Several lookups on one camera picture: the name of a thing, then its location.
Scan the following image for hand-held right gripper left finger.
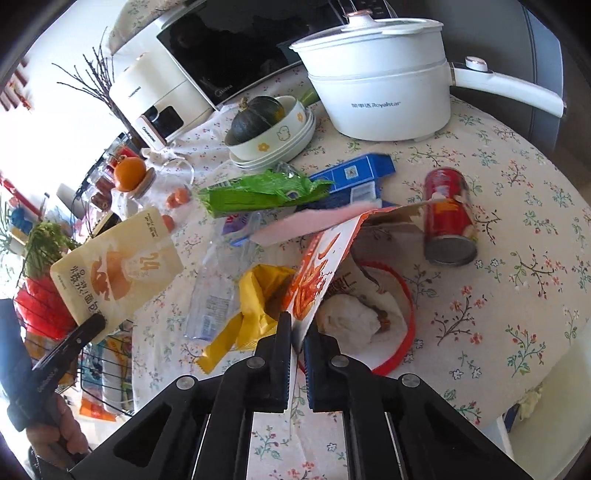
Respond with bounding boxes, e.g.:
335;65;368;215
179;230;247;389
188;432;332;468
69;313;296;480

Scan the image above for red-rimmed paper bowl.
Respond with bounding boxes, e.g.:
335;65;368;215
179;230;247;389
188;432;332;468
295;261;416;376

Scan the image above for grey refrigerator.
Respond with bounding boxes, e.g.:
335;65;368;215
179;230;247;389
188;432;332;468
392;0;568;153

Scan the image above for white electric cooking pot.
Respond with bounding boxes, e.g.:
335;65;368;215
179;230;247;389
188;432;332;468
288;8;568;142

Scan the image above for orange printed paper bag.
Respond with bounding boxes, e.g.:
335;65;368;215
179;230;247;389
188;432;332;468
279;203;428;416

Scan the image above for dark green pumpkin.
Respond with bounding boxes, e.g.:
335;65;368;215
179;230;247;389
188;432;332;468
225;96;286;146

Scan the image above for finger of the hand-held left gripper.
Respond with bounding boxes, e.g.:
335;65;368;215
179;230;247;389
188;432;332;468
32;315;107;371

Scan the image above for green snack wrapper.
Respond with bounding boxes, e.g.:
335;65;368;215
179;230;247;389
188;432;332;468
198;170;335;219

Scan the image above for white flower-print bowl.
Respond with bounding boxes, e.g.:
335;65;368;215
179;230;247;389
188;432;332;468
228;95;308;161

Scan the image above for blue paper carton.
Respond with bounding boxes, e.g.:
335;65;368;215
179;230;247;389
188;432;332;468
308;154;397;208

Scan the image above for clear plastic bottle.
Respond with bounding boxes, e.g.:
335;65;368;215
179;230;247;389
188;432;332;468
184;212;259;342

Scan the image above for person's left hand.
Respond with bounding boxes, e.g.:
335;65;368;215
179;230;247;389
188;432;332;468
25;393;90;460

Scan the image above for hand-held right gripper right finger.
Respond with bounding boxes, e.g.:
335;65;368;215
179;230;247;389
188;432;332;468
302;324;532;480

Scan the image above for crumpled white tissue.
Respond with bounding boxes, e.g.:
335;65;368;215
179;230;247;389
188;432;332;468
316;295;384;344

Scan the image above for white air fryer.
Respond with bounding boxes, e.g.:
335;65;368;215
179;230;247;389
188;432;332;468
108;52;218;151

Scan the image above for white plate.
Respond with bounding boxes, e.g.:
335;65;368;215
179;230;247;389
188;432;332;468
231;115;317;171
229;108;315;167

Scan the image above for dried branches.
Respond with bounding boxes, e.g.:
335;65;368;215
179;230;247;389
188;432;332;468
52;28;139;144

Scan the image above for black microwave oven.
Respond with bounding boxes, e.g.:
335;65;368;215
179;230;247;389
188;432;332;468
156;0;393;112

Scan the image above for red drink can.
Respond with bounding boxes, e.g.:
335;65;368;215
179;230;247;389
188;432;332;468
422;167;479;267

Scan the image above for floral cover cloth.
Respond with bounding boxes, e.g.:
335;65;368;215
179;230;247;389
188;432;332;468
108;0;208;54

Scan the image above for large orange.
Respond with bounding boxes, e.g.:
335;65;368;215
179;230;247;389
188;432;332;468
115;157;147;191

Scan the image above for yellow plastic wrapper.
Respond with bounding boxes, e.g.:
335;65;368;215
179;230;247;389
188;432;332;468
198;264;296;374

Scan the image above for red bag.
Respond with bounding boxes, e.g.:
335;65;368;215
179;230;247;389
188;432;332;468
16;274;77;337

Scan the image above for pink paper strip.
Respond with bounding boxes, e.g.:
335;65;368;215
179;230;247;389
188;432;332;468
249;200;386;247

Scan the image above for floral tablecloth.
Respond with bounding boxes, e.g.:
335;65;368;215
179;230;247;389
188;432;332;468
111;60;591;480

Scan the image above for cream snack pouch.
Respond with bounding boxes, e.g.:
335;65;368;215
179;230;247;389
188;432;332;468
50;206;185;344

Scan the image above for glass jar with wooden lid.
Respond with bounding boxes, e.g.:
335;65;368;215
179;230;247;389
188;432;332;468
117;156;197;234

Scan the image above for black wire basket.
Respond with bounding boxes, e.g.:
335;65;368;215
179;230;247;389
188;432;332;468
18;318;139;416

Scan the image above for green plant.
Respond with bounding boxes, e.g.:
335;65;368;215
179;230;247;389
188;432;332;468
0;198;79;278

